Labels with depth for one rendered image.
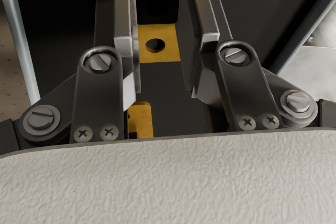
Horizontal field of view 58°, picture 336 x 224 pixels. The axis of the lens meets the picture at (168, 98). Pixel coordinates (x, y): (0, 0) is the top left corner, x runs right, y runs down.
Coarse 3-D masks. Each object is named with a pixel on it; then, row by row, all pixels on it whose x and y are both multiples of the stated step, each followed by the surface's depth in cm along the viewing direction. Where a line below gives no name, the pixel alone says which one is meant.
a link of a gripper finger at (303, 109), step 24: (192, 0) 10; (216, 0) 11; (192, 24) 9; (216, 24) 9; (192, 48) 10; (192, 72) 10; (264, 72) 9; (192, 96) 11; (216, 96) 10; (288, 96) 8; (288, 120) 8; (312, 120) 8
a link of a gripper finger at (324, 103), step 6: (318, 102) 9; (324, 102) 9; (330, 102) 9; (318, 108) 9; (324, 108) 9; (330, 108) 9; (318, 114) 9; (324, 114) 9; (330, 114) 9; (318, 120) 9; (324, 120) 8; (330, 120) 8; (306, 126) 8; (312, 126) 8; (318, 126) 8; (324, 126) 8; (330, 126) 8
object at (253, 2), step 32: (32, 0) 12; (64, 0) 13; (224, 0) 13; (256, 0) 14; (288, 0) 14; (32, 32) 14; (64, 32) 14; (256, 32) 15; (288, 32) 15; (64, 64) 16; (160, 64) 16; (160, 96) 19; (160, 128) 22; (192, 128) 23
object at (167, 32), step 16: (144, 0) 12; (160, 0) 13; (176, 0) 12; (144, 16) 12; (160, 16) 12; (176, 16) 12; (144, 32) 14; (160, 32) 14; (144, 48) 15; (160, 48) 15; (176, 48) 15
